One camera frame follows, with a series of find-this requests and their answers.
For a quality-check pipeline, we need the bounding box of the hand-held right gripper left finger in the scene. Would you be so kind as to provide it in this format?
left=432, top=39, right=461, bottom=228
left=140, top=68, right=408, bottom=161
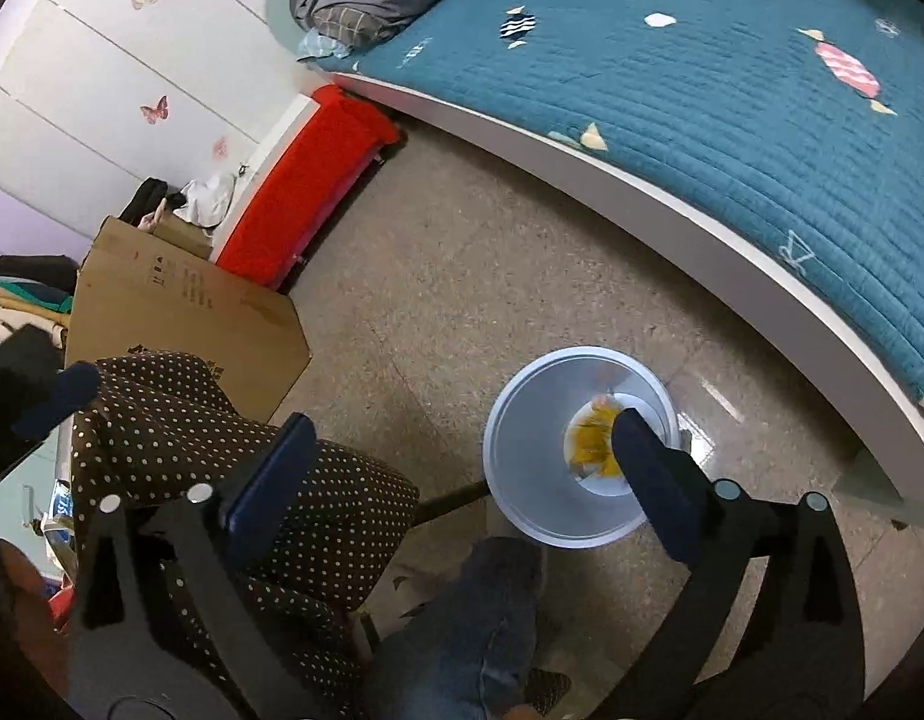
left=68, top=412, right=335, bottom=720

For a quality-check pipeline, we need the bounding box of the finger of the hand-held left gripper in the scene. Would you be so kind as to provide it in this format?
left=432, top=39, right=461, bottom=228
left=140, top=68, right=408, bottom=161
left=12, top=362, right=101, bottom=442

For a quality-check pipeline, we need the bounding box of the brown cardboard box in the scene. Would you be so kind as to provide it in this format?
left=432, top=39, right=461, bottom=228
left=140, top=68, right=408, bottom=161
left=63, top=216, right=313, bottom=425

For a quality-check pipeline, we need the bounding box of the brown polka-dot round table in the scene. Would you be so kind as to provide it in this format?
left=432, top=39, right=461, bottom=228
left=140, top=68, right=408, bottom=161
left=57, top=351, right=422, bottom=720

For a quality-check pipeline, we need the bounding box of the white and green bed frame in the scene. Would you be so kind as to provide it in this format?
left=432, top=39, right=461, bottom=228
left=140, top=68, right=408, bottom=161
left=256, top=0, right=924, bottom=526

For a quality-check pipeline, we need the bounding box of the light blue plaid pillow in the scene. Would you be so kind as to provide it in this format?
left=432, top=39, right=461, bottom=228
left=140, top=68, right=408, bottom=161
left=295, top=28, right=358, bottom=62

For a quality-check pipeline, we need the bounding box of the red covered low bench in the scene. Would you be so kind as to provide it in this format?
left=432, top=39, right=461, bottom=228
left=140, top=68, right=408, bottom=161
left=207, top=85, right=403, bottom=293

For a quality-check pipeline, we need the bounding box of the yellow wrapper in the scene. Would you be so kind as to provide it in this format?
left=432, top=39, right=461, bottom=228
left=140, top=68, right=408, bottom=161
left=565, top=397, right=628, bottom=481

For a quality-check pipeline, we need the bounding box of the person's leg in jeans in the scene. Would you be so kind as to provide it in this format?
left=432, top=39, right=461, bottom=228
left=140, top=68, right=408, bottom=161
left=364, top=536, right=545, bottom=720

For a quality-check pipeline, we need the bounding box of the bed with blue sheet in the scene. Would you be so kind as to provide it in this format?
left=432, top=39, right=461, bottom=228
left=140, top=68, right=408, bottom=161
left=334, top=0, right=924, bottom=402

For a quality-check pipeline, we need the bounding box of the stack of folded clothes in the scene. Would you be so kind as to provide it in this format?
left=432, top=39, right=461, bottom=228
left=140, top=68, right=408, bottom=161
left=0, top=255, right=77, bottom=346

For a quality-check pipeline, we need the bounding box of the white round trash bin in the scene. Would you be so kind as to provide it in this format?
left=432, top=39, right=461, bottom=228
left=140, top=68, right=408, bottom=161
left=483, top=346, right=682, bottom=548

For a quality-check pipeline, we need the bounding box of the white plastic bag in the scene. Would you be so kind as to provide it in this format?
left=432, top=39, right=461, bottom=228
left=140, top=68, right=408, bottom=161
left=178, top=172, right=238, bottom=227

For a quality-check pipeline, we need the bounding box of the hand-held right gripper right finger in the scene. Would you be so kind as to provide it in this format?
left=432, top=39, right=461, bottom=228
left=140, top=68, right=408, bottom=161
left=610, top=406, right=872, bottom=720

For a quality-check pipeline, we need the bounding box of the black cloth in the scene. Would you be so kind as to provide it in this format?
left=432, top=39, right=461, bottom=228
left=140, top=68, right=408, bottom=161
left=121, top=178, right=187, bottom=226

